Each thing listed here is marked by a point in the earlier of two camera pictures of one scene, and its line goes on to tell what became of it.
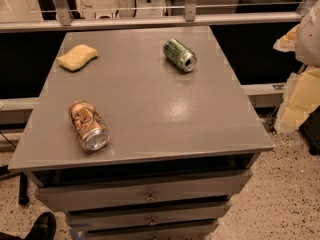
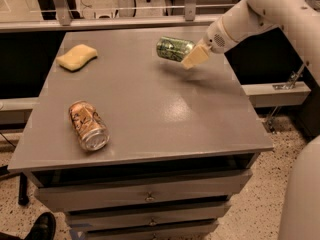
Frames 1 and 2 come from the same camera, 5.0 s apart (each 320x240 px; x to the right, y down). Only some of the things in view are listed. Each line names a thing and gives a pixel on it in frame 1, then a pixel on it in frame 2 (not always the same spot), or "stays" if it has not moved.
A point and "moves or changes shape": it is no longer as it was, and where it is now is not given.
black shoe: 44,227 stays
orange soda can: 92,131 stays
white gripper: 309,39 → 216,40
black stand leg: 23,190 stays
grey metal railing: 65,20 stays
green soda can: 180,55 moves or changes shape
